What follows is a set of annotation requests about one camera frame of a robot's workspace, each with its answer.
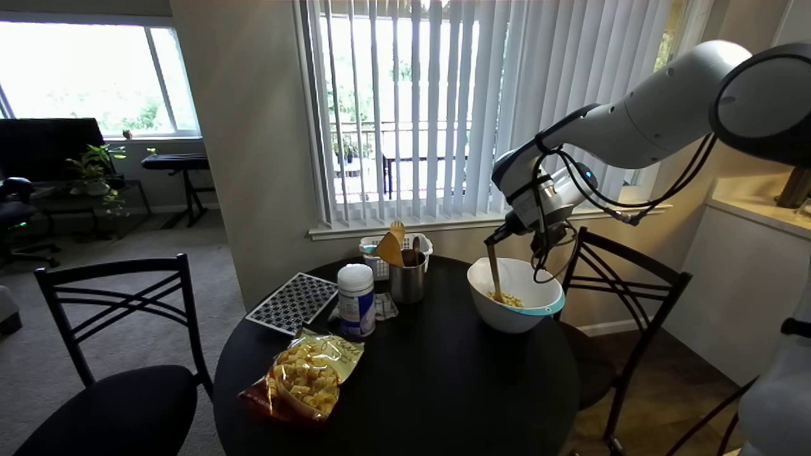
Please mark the black monitor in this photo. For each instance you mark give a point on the black monitor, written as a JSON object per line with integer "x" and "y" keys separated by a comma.
{"x": 41, "y": 148}

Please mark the wooden spatula in cup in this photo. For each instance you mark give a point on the wooden spatula in cup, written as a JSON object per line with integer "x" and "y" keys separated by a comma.
{"x": 391, "y": 244}

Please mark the black chair by window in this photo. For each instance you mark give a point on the black chair by window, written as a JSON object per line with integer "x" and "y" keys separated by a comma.
{"x": 648, "y": 290}

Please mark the metal utensil cup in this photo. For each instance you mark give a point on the metal utensil cup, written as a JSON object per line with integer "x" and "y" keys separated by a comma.
{"x": 410, "y": 279}

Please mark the black metal chair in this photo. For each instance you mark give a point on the black metal chair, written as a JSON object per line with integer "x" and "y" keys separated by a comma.
{"x": 129, "y": 331}

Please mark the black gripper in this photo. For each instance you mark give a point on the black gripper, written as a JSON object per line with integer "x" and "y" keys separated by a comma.
{"x": 546, "y": 227}

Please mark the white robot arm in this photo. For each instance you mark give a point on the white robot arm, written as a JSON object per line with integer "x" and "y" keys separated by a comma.
{"x": 753, "y": 103}

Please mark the potted green plant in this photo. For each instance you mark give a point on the potted green plant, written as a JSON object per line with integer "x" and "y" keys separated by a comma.
{"x": 94, "y": 176}

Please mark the round black table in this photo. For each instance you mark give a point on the round black table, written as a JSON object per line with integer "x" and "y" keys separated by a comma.
{"x": 434, "y": 382}

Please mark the yellow chip bag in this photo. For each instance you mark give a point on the yellow chip bag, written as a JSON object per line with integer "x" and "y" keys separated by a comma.
{"x": 303, "y": 382}

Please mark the black white patterned trivet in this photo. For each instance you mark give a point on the black white patterned trivet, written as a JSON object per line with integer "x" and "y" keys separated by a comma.
{"x": 294, "y": 303}

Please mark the white vertical blinds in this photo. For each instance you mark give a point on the white vertical blinds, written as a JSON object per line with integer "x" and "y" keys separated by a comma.
{"x": 413, "y": 101}

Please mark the cereal pieces in bowl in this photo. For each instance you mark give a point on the cereal pieces in bowl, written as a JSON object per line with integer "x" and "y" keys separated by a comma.
{"x": 506, "y": 301}

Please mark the white bowl with teal rim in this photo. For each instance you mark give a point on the white bowl with teal rim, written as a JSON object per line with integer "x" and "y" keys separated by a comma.
{"x": 539, "y": 290}

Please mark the white wipes canister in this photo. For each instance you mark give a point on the white wipes canister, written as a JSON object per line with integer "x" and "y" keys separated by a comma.
{"x": 356, "y": 301}

